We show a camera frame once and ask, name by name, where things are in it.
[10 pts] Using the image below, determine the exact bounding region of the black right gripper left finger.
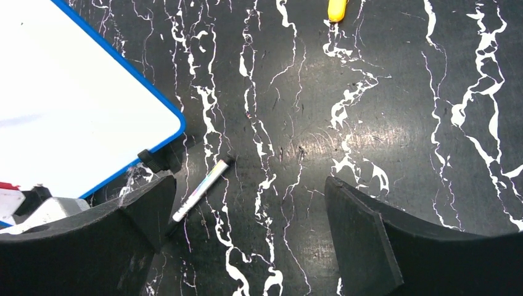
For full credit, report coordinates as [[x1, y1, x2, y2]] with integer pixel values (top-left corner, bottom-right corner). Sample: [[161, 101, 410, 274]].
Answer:
[[1, 176, 176, 295]]

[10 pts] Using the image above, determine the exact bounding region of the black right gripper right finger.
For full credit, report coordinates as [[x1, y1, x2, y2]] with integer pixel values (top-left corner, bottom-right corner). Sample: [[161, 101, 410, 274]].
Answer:
[[325, 177, 522, 295]]

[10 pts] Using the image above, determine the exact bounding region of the white marker pen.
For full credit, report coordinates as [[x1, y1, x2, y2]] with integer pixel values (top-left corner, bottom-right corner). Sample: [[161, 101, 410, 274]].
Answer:
[[164, 156, 235, 238]]

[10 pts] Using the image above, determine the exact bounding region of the blue framed whiteboard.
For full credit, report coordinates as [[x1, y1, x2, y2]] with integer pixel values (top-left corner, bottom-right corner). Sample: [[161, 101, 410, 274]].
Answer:
[[1, 1, 186, 199]]

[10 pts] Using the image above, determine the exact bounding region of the yellow handled screwdriver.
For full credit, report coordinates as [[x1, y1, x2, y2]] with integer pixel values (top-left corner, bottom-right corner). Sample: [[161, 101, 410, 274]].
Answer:
[[327, 0, 348, 23]]

